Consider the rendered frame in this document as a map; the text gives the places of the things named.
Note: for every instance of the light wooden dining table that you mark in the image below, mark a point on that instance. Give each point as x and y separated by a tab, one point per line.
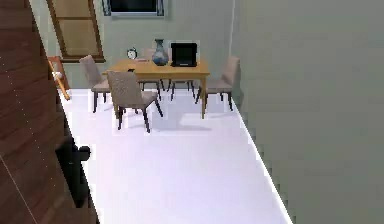
156	69

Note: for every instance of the black open laptop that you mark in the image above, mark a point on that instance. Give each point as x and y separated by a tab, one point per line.
183	55

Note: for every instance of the blue grey ceramic vase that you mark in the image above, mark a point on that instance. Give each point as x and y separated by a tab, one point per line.
160	55

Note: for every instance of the white round alarm clock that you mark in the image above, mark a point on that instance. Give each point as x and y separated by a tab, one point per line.
131	53

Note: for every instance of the orange wooden chair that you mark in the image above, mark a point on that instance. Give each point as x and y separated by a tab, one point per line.
58	75

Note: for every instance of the brown framed window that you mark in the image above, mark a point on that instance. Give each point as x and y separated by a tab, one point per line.
76	30

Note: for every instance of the dark brown wooden room door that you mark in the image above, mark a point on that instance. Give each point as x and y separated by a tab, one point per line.
26	133

